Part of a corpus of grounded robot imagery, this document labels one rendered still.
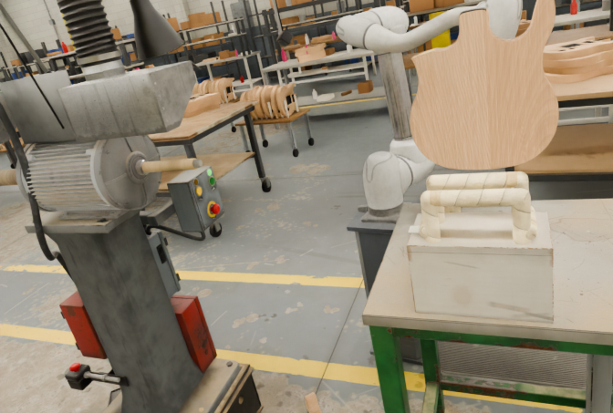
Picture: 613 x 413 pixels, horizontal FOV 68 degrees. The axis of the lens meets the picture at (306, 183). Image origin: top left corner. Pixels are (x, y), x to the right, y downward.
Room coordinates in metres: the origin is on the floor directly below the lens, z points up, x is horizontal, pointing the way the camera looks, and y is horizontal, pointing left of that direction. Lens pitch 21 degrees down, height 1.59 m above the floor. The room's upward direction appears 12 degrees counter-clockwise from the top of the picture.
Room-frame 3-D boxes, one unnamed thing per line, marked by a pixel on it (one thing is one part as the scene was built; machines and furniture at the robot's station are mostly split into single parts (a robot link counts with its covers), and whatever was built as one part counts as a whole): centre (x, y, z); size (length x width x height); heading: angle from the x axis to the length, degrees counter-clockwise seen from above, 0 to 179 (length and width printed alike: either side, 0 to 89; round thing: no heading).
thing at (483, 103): (1.11, -0.47, 1.32); 0.35 x 0.04 x 0.40; 64
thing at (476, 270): (0.83, -0.33, 1.02); 0.27 x 0.15 x 0.17; 65
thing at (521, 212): (0.75, -0.38, 1.15); 0.03 x 0.03 x 0.09
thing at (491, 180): (0.86, -0.34, 1.20); 0.20 x 0.03 x 0.03; 64
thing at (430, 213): (0.83, -0.23, 1.15); 0.03 x 0.03 x 0.09
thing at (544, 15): (1.05, -0.59, 1.48); 0.07 x 0.04 x 0.10; 64
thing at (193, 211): (1.61, 0.48, 0.99); 0.24 x 0.21 x 0.26; 65
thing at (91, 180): (1.43, 0.66, 1.25); 0.41 x 0.27 x 0.26; 65
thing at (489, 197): (0.79, -0.31, 1.20); 0.20 x 0.03 x 0.03; 64
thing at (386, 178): (1.80, -0.33, 0.87); 0.18 x 0.16 x 0.22; 126
